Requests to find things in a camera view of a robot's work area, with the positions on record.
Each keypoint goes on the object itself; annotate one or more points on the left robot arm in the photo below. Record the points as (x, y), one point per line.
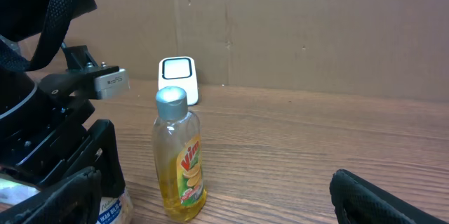
(33, 33)

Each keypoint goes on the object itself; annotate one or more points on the yellow dish soap bottle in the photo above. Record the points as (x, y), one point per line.
(178, 157)

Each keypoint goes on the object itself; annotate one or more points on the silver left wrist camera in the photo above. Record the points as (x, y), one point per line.
(110, 85)

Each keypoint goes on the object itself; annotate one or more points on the white barcode scanner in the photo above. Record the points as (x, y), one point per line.
(181, 72)

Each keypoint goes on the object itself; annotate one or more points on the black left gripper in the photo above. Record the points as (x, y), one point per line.
(43, 139)

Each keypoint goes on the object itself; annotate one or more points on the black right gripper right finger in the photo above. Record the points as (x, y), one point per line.
(357, 201)

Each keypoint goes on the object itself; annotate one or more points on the clear dried fish packet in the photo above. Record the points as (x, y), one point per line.
(112, 210)

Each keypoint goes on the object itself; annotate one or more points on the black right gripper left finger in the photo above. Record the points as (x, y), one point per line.
(75, 199)

